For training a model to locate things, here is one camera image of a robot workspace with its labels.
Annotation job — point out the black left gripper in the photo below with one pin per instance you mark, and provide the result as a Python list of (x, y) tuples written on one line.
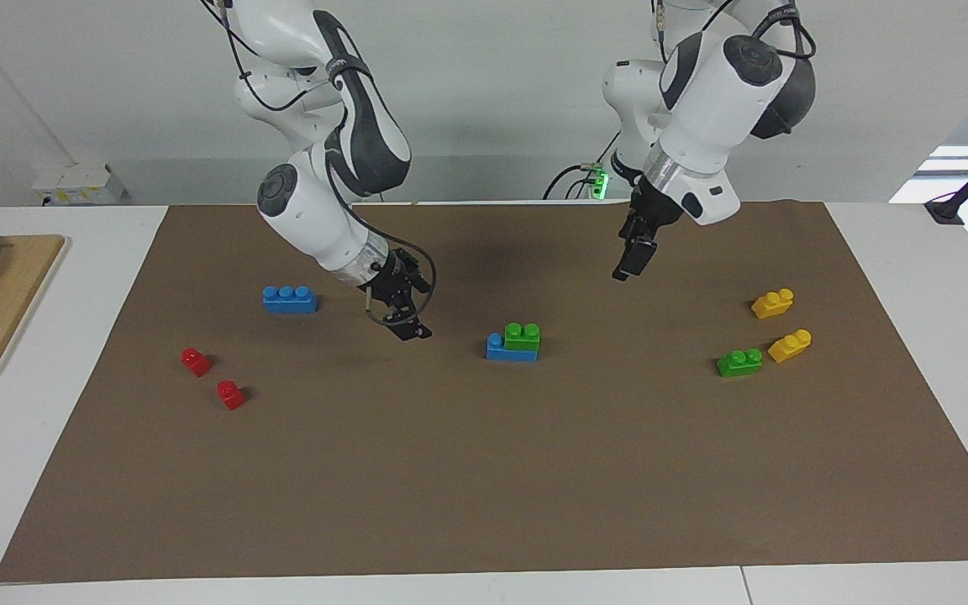
[(650, 217)]

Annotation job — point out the wooden cutting board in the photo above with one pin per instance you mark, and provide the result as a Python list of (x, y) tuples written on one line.
[(5, 302)]

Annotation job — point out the blue three-stud block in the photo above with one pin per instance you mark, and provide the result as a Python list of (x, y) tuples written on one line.
[(505, 351), (289, 300)]

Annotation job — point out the red one-stud block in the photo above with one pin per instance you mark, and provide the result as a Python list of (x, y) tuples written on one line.
[(196, 362), (231, 395)]

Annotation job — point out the white wall socket box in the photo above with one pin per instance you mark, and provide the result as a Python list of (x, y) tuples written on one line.
[(81, 185)]

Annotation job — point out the plain green two-stud block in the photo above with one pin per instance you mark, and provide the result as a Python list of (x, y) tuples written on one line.
[(523, 336)]

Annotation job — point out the green block with printed studs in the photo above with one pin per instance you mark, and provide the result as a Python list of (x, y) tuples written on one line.
[(739, 363)]

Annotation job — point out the yellow two-stud block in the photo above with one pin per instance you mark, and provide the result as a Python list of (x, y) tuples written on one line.
[(772, 304), (790, 346)]

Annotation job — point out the brown paper table mat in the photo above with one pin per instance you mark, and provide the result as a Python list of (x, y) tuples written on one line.
[(484, 470)]

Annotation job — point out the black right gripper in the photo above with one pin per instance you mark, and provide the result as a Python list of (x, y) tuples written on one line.
[(396, 281)]

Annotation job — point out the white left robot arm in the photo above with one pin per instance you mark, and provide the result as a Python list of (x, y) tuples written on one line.
[(702, 109)]

